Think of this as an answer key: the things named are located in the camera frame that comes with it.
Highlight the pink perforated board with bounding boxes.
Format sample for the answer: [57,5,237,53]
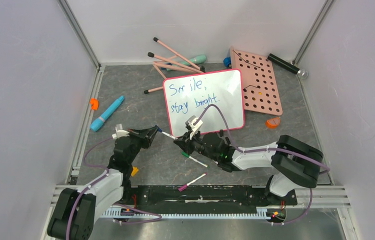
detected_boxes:
[229,46,283,116]

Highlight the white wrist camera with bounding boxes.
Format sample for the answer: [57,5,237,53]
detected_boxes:
[186,115,203,140]
[112,123,129,140]

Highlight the green marker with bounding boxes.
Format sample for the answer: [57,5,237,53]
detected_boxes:
[181,151,209,168]

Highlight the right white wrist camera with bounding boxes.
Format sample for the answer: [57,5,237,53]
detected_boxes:
[186,115,203,140]

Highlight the pink folding stand legs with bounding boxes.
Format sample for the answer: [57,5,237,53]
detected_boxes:
[147,36,206,81]

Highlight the large blue marker toy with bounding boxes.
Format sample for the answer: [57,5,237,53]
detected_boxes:
[89,95,125,132]

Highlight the pink framed whiteboard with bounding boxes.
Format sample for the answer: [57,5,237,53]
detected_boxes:
[163,69,245,137]

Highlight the mint green tube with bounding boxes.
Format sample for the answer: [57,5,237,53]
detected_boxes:
[179,54,207,66]

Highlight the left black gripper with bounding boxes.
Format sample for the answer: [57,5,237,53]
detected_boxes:
[126,126,158,164]

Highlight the orange clip left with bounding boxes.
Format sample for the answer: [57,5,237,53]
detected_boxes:
[89,98,100,111]

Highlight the blue toy car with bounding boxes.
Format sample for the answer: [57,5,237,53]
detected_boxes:
[223,57,232,68]

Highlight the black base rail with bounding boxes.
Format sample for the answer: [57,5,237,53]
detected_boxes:
[119,185,298,215]

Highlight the orange cap right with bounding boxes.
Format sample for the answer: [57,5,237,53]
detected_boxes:
[265,116,281,129]

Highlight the purple marker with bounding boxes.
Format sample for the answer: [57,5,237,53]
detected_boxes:
[178,172,207,192]

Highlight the black flashlight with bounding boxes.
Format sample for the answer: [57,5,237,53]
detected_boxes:
[267,53,309,80]

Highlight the yellow orange block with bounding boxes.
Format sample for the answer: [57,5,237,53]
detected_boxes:
[130,166,139,177]

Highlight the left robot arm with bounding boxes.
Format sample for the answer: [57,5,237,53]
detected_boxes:
[46,125,160,240]

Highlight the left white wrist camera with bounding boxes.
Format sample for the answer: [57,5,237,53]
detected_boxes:
[112,123,129,140]

